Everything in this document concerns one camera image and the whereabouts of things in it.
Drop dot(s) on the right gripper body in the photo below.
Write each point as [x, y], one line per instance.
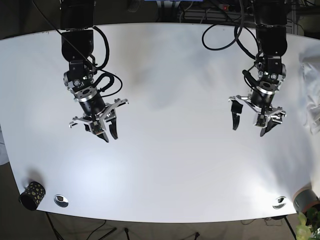
[95, 110]

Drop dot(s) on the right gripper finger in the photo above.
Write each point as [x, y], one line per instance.
[113, 127]
[98, 131]

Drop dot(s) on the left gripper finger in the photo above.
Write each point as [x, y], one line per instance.
[236, 110]
[270, 125]

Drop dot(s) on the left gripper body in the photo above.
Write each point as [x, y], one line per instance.
[260, 101]

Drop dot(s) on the white printed T-shirt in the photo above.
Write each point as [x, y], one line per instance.
[309, 79]

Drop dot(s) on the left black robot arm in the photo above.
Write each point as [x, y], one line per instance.
[270, 18]

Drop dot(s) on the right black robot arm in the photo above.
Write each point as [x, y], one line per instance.
[86, 80]

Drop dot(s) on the grey plant pot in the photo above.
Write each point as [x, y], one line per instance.
[305, 199]

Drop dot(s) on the black gold-dotted cup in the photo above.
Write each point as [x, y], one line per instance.
[32, 196]

